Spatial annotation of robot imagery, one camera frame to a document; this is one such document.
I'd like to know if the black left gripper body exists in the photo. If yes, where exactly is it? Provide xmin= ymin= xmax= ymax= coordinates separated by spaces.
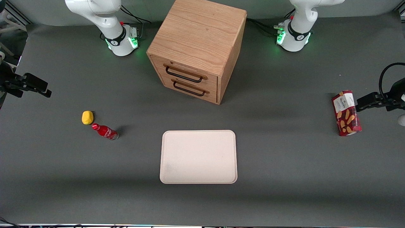
xmin=384 ymin=79 xmax=405 ymax=110

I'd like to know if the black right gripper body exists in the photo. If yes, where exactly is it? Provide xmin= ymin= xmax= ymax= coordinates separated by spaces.
xmin=0 ymin=62 xmax=24 ymax=92

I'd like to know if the red coke bottle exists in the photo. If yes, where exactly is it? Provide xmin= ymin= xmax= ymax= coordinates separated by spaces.
xmin=91 ymin=123 xmax=119 ymax=141

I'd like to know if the beige rectangular tray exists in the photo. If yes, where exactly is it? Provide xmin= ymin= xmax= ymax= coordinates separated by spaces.
xmin=159 ymin=130 xmax=238 ymax=184

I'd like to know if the red wafer snack box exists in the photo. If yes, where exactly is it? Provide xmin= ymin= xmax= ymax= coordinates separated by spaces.
xmin=332 ymin=90 xmax=362 ymax=136

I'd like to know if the wooden drawer front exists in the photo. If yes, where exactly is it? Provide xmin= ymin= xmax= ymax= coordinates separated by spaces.
xmin=159 ymin=74 xmax=219 ymax=104
xmin=150 ymin=55 xmax=219 ymax=92

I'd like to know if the wooden drawer cabinet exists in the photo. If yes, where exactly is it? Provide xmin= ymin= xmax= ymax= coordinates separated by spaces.
xmin=146 ymin=0 xmax=247 ymax=105

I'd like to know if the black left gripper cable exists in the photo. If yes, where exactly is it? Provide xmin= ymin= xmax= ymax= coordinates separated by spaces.
xmin=378 ymin=62 xmax=405 ymax=103

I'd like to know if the aluminium frame rail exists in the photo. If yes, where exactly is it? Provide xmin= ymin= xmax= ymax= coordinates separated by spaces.
xmin=393 ymin=6 xmax=405 ymax=22
xmin=5 ymin=2 xmax=32 ymax=25

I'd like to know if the black right base cable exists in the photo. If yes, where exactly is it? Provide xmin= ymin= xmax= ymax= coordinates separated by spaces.
xmin=120 ymin=5 xmax=152 ymax=40

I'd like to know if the black base cable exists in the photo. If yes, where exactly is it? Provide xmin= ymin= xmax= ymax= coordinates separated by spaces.
xmin=120 ymin=5 xmax=152 ymax=40
xmin=246 ymin=9 xmax=296 ymax=38

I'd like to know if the black left base cable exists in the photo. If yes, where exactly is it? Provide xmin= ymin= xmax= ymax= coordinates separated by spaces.
xmin=246 ymin=9 xmax=296 ymax=38

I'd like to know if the black metal drawer handle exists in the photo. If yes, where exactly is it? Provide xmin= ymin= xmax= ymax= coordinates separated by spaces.
xmin=173 ymin=81 xmax=206 ymax=97
xmin=165 ymin=66 xmax=203 ymax=83

